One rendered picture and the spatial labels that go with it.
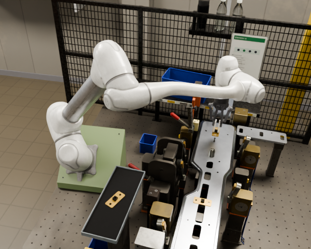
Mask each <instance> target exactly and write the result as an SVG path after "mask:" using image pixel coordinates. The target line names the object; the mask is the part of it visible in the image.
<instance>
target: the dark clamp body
mask: <svg viewBox="0 0 311 249"><path fill-rule="evenodd" d="M170 185H171V184H170V183H168V182H164V181H159V180H154V181H153V182H151V184H150V186H149V187H152V188H156V189H160V198H159V202H162V203H167V204H168V203H169V198H170Z"/></svg>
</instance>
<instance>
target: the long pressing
mask: <svg viewBox="0 0 311 249"><path fill-rule="evenodd" d="M212 124H213V122H211V121H201V122H200V126H199V130H198V133H197V137H196V141H195V144H194V149H193V153H192V157H191V164H192V166H193V167H194V168H195V169H196V170H197V171H198V172H199V176H198V180H197V185H196V189H195V190H194V191H192V192H189V193H187V194H185V195H184V196H183V199H182V202H181V206H180V210H179V214H178V218H177V222H176V225H175V229H174V233H173V237H172V241H171V245H170V248H169V249H190V246H191V245H194V246H197V249H217V246H218V239H219V231H220V223H221V215H222V208H223V200H224V192H225V184H226V178H227V177H228V176H229V174H230V173H231V172H232V169H233V158H234V149H235V140H236V131H237V129H236V127H235V126H233V125H230V124H222V127H220V131H219V136H218V137H216V136H212V131H213V127H214V126H212ZM227 134H228V135H227ZM214 138H216V139H215V142H214ZM211 148H214V149H215V156H214V157H209V150H210V149H211ZM219 161H220V162H219ZM207 162H211V163H213V166H212V168H207V167H206V166H207ZM206 172H207V173H210V174H211V176H210V180H205V179H204V176H205V173H206ZM217 172H218V173H217ZM203 184H206V185H208V186H209V187H208V192H207V198H206V199H208V200H211V201H212V204H211V206H210V207H209V206H205V209H204V214H203V219H202V223H198V222H196V221H195V219H196V214H197V209H198V206H199V205H200V204H195V203H193V201H194V197H199V198H200V195H201V190H202V186H203ZM187 220H188V221H187ZM209 224H210V226H209ZM195 225H198V226H200V227H201V230H200V236H199V239H198V240H197V239H193V238H192V235H193V230H194V226H195Z"/></svg>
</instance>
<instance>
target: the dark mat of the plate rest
mask: <svg viewBox="0 0 311 249"><path fill-rule="evenodd" d="M143 174H144V173H143V172H139V171H134V170H129V169H124V168H120V167H116V169H115V171H114V173H113V175H112V177H111V179H110V181H109V183H108V185H107V187H106V189H105V190H104V192H103V194H102V196H101V198H100V200H99V202H98V204H97V206H96V208H95V209H94V211H93V213H92V215H91V217H90V219H89V221H88V223H87V225H86V227H85V228H84V230H83V232H86V233H90V234H93V235H97V236H101V237H105V238H109V239H113V240H116V238H117V236H118V233H119V231H120V229H121V226H122V224H123V222H124V219H125V217H126V214H127V212H128V210H129V207H130V205H131V202H132V200H133V198H134V195H135V193H136V191H137V188H138V186H139V183H140V181H141V179H142V176H143ZM118 191H120V192H121V193H123V194H125V196H124V197H123V198H122V199H121V200H120V201H119V202H118V203H117V204H116V205H115V206H114V207H113V208H110V207H109V206H107V205H106V204H105V203H106V202H107V201H108V200H109V199H110V198H111V197H112V196H113V195H114V194H115V193H116V192H118Z"/></svg>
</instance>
